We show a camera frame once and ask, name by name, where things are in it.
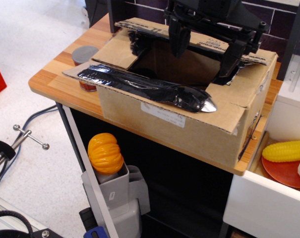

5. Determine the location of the grey lidded sauce jar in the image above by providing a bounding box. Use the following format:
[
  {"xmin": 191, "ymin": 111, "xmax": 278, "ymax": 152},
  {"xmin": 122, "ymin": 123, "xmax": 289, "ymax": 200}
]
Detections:
[{"xmin": 71, "ymin": 46, "xmax": 99, "ymax": 92}]

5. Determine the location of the grey plastic holder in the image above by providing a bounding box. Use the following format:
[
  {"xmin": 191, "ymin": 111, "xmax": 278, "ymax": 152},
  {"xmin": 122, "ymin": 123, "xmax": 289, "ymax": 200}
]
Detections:
[{"xmin": 81, "ymin": 165, "xmax": 150, "ymax": 238}]

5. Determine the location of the orange plastic pumpkin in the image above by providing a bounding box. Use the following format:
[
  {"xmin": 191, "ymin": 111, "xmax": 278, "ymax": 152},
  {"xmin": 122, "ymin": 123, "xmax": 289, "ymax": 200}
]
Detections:
[{"xmin": 87, "ymin": 133, "xmax": 124, "ymax": 176}]

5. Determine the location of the blue cable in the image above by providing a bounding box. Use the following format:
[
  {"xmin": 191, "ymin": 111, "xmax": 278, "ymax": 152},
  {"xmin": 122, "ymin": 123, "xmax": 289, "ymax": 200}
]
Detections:
[{"xmin": 0, "ymin": 105, "xmax": 59, "ymax": 194}]

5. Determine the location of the white drawer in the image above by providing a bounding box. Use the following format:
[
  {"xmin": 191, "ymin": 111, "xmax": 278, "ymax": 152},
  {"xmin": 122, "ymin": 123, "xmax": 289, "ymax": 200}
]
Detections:
[{"xmin": 223, "ymin": 98, "xmax": 300, "ymax": 238}]

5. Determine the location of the black braided cable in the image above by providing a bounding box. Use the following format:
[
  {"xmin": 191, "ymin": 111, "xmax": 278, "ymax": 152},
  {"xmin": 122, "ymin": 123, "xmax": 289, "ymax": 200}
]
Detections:
[{"xmin": 0, "ymin": 210, "xmax": 34, "ymax": 238}]

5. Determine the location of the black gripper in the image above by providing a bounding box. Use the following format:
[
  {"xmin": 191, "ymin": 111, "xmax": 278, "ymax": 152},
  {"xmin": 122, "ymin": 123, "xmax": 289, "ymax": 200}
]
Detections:
[{"xmin": 165, "ymin": 0, "xmax": 267, "ymax": 85}]

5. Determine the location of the yellow plastic corn cob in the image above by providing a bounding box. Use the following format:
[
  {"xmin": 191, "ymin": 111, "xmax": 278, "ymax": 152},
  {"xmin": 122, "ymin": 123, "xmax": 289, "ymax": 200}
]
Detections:
[{"xmin": 262, "ymin": 140, "xmax": 300, "ymax": 163}]

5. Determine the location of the black post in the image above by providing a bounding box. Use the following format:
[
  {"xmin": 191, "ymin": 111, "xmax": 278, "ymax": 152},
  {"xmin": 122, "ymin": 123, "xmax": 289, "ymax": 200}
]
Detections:
[{"xmin": 107, "ymin": 0, "xmax": 126, "ymax": 33}]

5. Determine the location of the orange plate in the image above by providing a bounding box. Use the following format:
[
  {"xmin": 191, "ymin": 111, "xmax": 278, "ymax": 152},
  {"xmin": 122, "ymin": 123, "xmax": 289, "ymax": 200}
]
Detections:
[{"xmin": 262, "ymin": 157, "xmax": 300, "ymax": 189}]

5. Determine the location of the metal clamp with handle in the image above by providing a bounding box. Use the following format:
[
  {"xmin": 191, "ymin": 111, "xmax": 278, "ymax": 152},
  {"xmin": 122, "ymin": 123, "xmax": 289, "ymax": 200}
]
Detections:
[{"xmin": 0, "ymin": 124, "xmax": 50, "ymax": 165}]

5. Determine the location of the brown cardboard box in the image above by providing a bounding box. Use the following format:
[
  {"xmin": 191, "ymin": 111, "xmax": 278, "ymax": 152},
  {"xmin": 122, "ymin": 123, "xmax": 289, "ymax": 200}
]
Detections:
[{"xmin": 64, "ymin": 18, "xmax": 278, "ymax": 168}]

